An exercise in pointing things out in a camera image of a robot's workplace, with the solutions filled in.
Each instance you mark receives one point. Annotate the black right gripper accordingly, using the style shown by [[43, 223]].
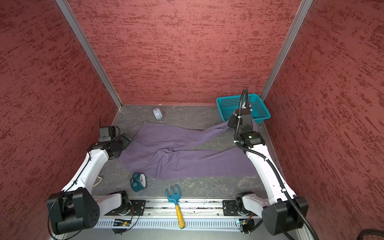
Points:
[[230, 122]]

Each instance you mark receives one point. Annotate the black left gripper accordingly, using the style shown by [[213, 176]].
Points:
[[126, 140]]

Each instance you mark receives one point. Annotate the purple trousers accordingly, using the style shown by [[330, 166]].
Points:
[[168, 152]]

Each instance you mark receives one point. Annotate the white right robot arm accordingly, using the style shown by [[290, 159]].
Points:
[[282, 211]]

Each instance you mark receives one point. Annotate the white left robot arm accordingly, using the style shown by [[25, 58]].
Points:
[[74, 208]]

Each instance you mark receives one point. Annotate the teal tape dispenser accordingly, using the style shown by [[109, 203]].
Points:
[[138, 182]]

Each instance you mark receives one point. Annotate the white computer mouse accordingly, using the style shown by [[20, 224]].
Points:
[[158, 114]]

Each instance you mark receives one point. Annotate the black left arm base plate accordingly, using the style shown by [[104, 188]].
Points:
[[134, 208]]

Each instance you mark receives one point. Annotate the left circuit board with wires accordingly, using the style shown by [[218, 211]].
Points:
[[124, 225]]

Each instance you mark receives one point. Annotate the circuit board with wires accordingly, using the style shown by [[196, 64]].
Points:
[[124, 225], [246, 225]]

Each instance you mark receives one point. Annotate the blue garden fork yellow handle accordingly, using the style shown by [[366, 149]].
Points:
[[174, 198]]

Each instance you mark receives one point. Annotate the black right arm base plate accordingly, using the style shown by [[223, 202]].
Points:
[[239, 208]]

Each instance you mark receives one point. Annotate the aluminium front rail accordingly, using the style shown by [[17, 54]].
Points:
[[197, 213]]

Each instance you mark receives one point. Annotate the right circuit board with wires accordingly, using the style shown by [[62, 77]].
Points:
[[246, 225]]

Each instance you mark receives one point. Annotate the aluminium corner post left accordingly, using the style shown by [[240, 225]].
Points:
[[79, 33]]

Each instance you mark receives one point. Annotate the aluminium corner post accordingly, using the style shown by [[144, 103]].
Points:
[[79, 33], [290, 37]]

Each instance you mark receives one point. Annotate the aluminium corner post right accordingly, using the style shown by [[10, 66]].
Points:
[[290, 37]]

